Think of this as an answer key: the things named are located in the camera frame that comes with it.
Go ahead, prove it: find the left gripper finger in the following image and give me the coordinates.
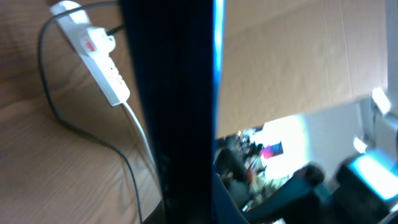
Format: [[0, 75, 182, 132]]
[[213, 164, 397, 223]]

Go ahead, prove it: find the blue Samsung Galaxy smartphone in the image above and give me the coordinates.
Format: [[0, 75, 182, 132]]
[[120, 0, 225, 223]]

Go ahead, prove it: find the black USB charging cable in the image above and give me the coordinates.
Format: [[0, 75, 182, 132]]
[[37, 1, 144, 224]]

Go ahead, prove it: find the white USB charger adapter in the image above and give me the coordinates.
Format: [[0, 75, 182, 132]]
[[78, 27, 116, 57]]

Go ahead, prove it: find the brown cardboard panel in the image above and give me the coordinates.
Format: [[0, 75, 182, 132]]
[[217, 0, 387, 137]]

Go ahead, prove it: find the white power strip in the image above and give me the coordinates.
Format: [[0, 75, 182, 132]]
[[57, 10, 130, 106]]

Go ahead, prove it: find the white power strip cord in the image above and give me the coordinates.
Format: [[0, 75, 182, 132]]
[[121, 101, 156, 169]]

